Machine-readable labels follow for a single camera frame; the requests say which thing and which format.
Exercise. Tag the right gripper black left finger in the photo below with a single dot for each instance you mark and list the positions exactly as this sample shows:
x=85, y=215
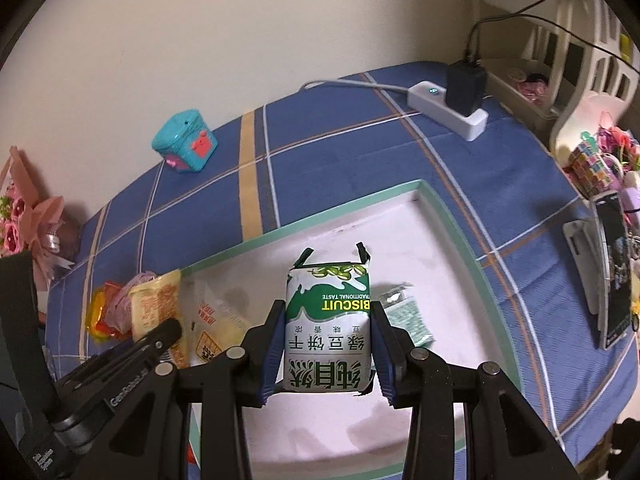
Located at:
x=240, y=384

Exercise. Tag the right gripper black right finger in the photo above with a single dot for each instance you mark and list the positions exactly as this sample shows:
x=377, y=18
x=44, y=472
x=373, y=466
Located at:
x=504, y=436

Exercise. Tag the orange cake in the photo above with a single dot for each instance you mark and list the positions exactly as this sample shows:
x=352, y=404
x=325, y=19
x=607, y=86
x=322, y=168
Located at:
x=95, y=323

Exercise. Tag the pink snack packet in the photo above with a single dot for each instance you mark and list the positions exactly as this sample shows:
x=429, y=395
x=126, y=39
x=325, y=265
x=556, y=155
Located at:
x=118, y=312

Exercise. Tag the beige bread packet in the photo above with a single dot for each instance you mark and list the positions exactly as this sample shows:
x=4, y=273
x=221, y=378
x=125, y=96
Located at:
x=154, y=302

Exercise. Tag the green pea cracker packet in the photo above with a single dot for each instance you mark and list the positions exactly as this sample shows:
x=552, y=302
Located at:
x=402, y=311

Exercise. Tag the green biscuit packet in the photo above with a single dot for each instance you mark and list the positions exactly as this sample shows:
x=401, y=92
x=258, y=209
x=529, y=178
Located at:
x=327, y=345

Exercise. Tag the cream bun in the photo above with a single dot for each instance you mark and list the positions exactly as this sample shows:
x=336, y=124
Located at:
x=213, y=326

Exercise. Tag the black smartphone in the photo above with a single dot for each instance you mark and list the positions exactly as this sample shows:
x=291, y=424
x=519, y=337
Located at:
x=611, y=245

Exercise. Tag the pink flower bouquet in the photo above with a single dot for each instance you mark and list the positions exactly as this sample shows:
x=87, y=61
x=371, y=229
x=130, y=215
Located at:
x=30, y=223

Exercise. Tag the white tray with green rim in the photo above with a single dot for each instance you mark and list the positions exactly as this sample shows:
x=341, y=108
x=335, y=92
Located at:
x=402, y=236

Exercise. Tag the grey phone stand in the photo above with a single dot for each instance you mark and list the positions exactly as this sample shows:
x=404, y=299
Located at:
x=579, y=238

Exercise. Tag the pile of colourful trinkets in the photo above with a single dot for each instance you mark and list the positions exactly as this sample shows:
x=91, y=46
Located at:
x=608, y=160

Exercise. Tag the teal toy house box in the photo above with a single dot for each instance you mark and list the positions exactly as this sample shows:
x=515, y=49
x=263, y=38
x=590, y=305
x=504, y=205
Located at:
x=185, y=143

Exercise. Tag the blue plaid tablecloth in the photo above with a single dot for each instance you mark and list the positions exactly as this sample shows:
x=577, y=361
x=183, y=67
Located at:
x=325, y=147

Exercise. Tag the white power strip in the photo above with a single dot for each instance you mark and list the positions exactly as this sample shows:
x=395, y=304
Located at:
x=429, y=99

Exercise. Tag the black power adapter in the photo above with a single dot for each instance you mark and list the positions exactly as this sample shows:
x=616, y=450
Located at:
x=466, y=84

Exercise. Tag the white lattice shelf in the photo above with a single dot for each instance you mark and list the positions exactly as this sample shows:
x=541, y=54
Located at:
x=557, y=65

